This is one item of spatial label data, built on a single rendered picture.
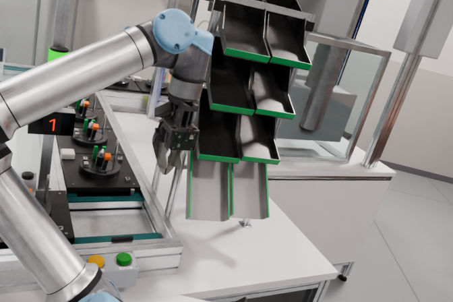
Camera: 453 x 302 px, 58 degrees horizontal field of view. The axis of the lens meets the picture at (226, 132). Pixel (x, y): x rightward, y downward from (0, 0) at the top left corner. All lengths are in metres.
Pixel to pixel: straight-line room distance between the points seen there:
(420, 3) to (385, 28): 2.74
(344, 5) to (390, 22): 2.98
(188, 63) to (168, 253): 0.59
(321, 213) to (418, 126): 3.28
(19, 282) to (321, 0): 1.76
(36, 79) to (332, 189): 2.02
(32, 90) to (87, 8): 4.53
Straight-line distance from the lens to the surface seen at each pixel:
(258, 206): 1.43
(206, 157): 1.23
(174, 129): 0.92
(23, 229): 0.83
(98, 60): 0.71
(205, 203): 1.34
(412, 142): 5.68
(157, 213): 1.36
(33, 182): 1.21
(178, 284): 1.28
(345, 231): 2.78
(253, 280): 1.37
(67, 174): 1.49
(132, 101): 2.46
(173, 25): 0.73
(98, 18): 5.18
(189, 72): 0.90
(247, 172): 1.44
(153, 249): 1.22
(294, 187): 2.29
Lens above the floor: 1.70
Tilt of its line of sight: 20 degrees down
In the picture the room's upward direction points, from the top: 15 degrees clockwise
